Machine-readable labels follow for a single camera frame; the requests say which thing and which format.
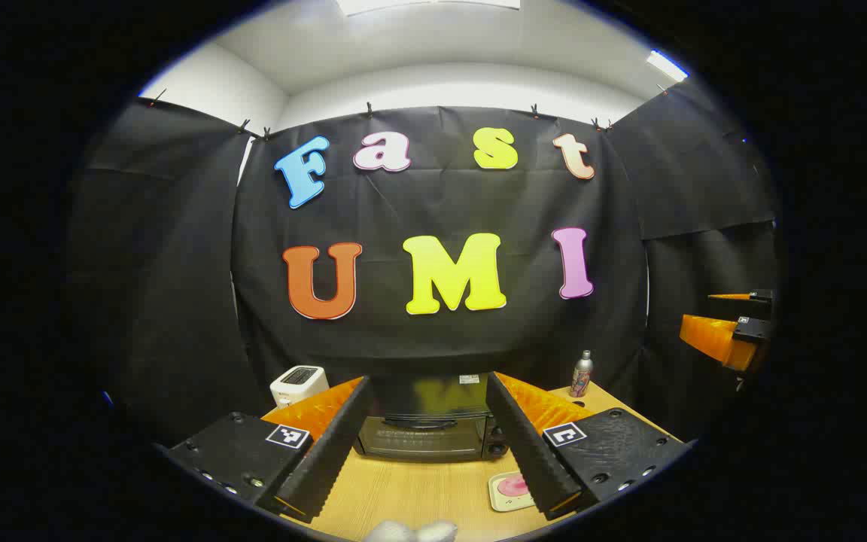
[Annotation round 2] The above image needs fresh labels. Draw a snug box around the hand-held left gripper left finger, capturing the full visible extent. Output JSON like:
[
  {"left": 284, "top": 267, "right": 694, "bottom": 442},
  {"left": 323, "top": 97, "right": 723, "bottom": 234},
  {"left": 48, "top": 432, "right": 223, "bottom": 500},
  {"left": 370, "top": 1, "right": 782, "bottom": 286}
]
[{"left": 165, "top": 375, "right": 374, "bottom": 524}]

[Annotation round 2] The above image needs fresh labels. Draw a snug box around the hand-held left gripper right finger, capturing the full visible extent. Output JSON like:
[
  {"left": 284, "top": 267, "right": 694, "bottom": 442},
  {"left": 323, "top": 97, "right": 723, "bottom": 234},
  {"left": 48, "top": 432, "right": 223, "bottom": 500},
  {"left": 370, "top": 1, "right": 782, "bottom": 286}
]
[{"left": 485, "top": 371, "right": 696, "bottom": 522}]

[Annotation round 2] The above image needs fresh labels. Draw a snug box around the white square food tray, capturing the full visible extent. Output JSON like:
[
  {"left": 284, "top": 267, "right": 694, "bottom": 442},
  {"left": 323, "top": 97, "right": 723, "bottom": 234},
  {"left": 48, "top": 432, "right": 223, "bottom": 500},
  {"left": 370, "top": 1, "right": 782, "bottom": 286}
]
[{"left": 488, "top": 471, "right": 536, "bottom": 513}]

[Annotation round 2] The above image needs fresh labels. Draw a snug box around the black electric oven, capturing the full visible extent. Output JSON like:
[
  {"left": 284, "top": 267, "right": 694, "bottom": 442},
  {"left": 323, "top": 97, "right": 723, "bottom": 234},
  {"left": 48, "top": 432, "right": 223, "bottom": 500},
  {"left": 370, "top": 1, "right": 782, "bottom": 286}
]
[{"left": 351, "top": 373, "right": 513, "bottom": 462}]

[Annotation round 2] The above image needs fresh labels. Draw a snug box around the white toaster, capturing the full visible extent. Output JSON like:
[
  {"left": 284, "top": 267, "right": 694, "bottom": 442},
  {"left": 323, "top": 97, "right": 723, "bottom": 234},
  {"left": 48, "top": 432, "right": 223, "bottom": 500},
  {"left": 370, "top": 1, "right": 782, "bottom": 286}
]
[{"left": 269, "top": 365, "right": 330, "bottom": 410}]

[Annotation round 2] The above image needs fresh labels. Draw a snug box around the silver spray bottle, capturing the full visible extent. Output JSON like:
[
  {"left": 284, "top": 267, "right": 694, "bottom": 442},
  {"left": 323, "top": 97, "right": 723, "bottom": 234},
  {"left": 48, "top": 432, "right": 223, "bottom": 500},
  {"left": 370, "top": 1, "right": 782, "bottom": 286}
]
[{"left": 570, "top": 350, "right": 594, "bottom": 398}]

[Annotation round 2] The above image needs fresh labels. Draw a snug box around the ceiling light panel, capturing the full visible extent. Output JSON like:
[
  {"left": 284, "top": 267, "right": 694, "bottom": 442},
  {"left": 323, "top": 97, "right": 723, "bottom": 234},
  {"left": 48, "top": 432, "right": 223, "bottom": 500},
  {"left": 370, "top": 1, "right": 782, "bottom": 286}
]
[
  {"left": 337, "top": 0, "right": 522, "bottom": 17},
  {"left": 646, "top": 49, "right": 690, "bottom": 84}
]

